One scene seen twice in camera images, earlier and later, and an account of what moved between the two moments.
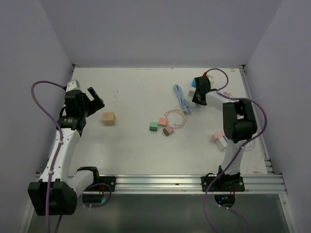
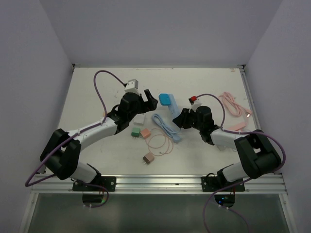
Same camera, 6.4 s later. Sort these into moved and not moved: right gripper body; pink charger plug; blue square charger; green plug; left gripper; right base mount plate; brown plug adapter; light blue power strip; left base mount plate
Moved: pink charger plug; green plug; light blue power strip; right gripper body; left gripper; brown plug adapter; blue square charger
Not moved: right base mount plate; left base mount plate
